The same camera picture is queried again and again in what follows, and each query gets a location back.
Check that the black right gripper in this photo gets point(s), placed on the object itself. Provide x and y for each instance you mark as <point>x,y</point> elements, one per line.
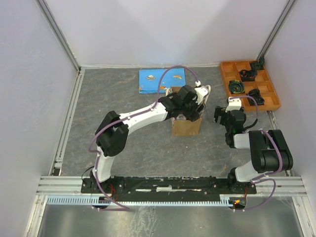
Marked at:
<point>219,111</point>

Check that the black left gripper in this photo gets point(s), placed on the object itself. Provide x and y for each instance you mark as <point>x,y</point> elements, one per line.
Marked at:
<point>193,115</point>

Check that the burlap canvas tote bag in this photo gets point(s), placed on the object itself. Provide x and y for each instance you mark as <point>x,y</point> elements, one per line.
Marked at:
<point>185,128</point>

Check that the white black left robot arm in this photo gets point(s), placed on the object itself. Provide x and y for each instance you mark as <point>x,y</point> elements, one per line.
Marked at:
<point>111,135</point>

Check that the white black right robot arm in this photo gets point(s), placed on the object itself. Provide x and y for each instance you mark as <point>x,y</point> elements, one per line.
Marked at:
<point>269,151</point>

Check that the blue-yellow rolled sock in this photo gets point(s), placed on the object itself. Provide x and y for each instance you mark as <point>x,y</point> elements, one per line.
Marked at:
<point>236,87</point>

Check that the black rolled sock front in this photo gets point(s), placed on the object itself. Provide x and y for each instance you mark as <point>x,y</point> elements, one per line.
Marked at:
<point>256,95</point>

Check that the black rolled sock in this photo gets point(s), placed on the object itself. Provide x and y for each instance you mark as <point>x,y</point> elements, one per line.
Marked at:
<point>256,95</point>
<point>248,75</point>

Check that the orange wooden compartment tray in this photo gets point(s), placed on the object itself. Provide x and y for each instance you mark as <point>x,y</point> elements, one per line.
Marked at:
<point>230,71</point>

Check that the black rolled sock middle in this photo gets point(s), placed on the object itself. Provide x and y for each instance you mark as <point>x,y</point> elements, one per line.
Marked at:
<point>248,75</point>

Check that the dark rolled sock back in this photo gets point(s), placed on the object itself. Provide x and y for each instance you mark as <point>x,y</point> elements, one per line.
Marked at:
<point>257,65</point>

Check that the dark sock in corner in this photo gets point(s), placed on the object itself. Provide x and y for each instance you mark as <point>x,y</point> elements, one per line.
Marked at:
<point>261,60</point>

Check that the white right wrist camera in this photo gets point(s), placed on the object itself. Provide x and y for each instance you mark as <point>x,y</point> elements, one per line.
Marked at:
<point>234,103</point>

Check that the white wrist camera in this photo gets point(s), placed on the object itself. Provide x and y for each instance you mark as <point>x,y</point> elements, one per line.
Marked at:
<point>202,92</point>
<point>234,103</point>

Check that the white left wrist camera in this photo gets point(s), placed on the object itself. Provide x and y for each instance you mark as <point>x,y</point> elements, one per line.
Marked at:
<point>202,92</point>

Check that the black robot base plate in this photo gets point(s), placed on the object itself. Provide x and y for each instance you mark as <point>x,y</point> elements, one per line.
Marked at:
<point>169,189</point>

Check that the aluminium frame rail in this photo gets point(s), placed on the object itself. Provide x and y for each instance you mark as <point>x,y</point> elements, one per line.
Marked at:
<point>286,186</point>

